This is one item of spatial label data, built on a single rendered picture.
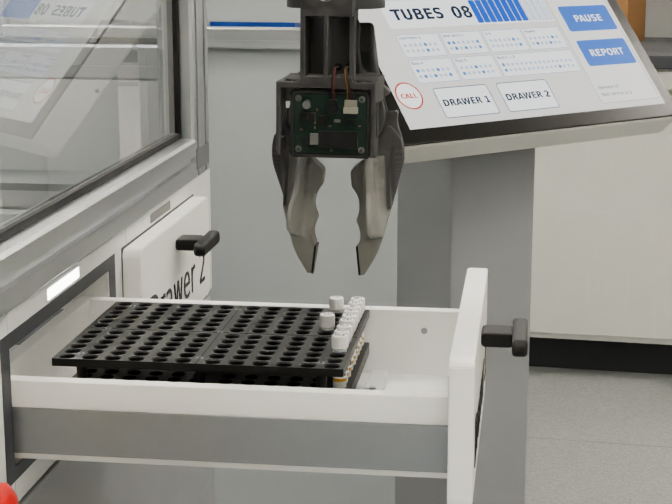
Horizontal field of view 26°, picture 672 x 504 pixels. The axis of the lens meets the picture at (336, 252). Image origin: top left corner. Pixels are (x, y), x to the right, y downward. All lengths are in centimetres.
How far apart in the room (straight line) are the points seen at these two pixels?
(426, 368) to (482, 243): 78
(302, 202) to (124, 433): 21
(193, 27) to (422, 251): 58
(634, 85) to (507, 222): 27
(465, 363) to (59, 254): 36
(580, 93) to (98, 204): 93
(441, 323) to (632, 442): 242
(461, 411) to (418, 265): 106
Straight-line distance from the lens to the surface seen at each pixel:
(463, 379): 101
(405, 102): 183
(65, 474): 123
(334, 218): 282
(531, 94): 197
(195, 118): 164
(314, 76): 102
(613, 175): 403
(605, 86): 208
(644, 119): 209
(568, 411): 386
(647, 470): 349
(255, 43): 280
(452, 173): 199
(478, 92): 191
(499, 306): 209
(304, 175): 108
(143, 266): 137
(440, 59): 191
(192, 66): 163
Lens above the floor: 121
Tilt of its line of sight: 12 degrees down
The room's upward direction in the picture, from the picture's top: straight up
